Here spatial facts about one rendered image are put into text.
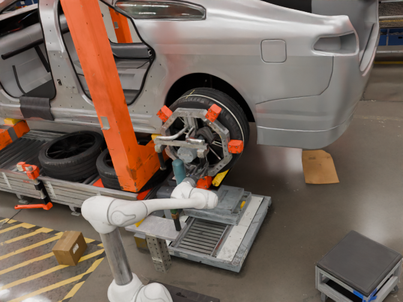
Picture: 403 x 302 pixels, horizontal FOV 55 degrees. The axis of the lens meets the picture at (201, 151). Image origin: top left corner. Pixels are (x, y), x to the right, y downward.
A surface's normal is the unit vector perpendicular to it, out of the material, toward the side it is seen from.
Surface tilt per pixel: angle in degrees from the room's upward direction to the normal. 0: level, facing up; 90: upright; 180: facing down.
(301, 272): 0
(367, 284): 0
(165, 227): 0
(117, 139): 90
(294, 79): 90
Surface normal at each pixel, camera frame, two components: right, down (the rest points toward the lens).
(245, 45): -0.43, 0.52
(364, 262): -0.15, -0.84
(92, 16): 0.89, 0.11
